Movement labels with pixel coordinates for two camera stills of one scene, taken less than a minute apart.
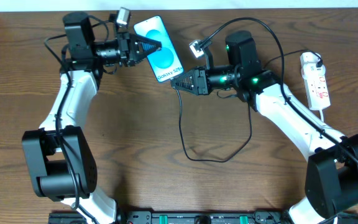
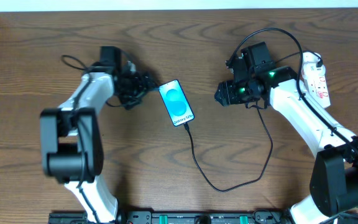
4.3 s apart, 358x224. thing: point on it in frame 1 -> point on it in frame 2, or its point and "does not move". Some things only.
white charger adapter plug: (309, 68) does not move
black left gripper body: (125, 48) -> (140, 86)
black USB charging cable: (250, 112) -> (265, 169)
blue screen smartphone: (165, 63) -> (176, 102)
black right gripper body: (202, 81) -> (224, 93)
